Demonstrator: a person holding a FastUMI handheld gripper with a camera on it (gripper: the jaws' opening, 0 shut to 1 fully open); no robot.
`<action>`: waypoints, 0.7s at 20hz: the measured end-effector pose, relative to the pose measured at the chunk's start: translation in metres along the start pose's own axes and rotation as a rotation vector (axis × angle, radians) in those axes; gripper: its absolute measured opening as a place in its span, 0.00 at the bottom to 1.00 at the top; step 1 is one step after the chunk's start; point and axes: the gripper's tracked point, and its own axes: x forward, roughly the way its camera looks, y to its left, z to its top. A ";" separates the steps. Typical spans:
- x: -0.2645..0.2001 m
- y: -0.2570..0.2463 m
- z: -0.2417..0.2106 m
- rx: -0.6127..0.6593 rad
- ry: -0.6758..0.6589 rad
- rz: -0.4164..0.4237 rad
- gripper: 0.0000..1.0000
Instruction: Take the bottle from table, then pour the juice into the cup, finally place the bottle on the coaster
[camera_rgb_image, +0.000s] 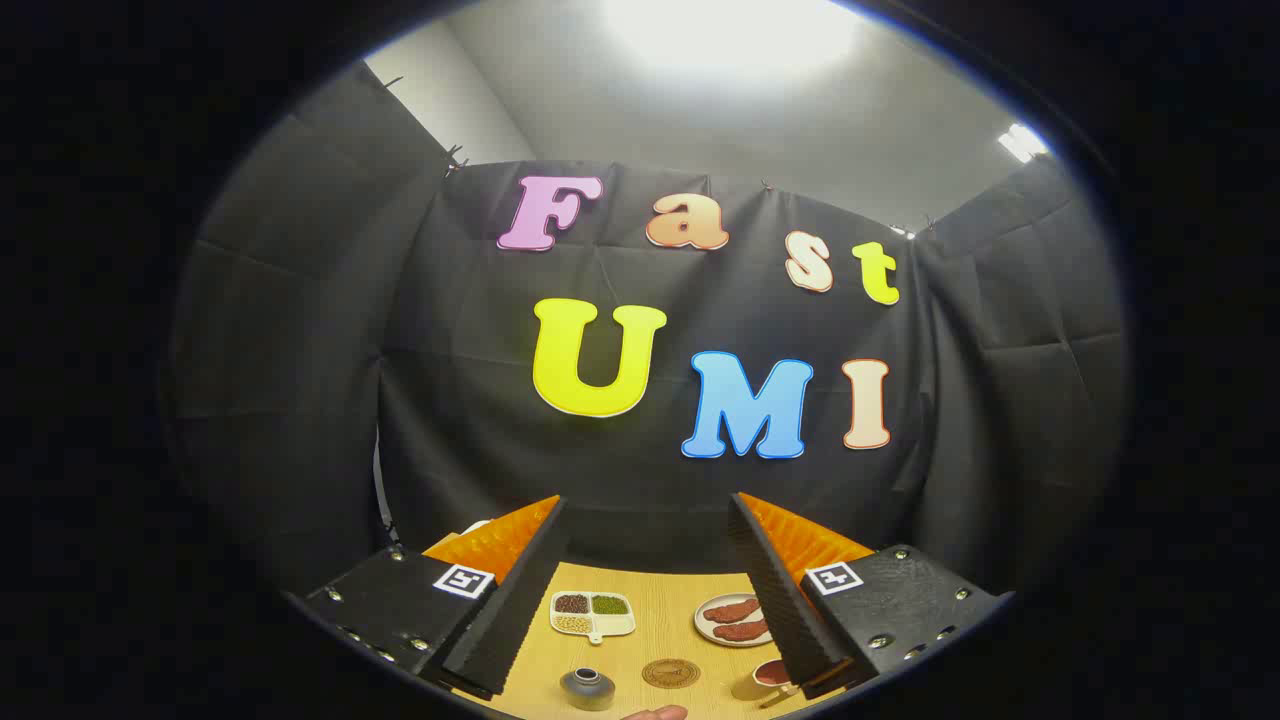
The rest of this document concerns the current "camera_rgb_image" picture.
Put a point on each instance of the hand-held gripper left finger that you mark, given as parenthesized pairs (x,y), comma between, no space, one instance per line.
(520,600)

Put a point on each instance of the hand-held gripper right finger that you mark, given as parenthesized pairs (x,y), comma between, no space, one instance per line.
(780,600)

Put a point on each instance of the silver bottle with green label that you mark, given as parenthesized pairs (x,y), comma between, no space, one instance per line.
(587,690)

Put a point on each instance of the round cork coaster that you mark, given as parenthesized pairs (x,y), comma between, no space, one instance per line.
(670,673)

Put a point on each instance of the brown meat slice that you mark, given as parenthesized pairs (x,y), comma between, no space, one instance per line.
(732,610)
(742,631)

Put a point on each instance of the white divided bean dish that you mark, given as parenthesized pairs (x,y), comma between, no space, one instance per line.
(591,616)

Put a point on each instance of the white round plate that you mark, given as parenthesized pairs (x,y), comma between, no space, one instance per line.
(705,628)

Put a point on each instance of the wooden table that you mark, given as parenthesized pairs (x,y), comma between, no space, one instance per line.
(660,620)

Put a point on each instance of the black backdrop cloth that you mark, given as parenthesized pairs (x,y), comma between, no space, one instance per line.
(480,400)

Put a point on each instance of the small ceiling light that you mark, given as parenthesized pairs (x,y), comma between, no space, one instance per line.
(1022,142)

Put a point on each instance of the large ceiling light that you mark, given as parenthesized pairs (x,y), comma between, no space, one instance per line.
(730,30)

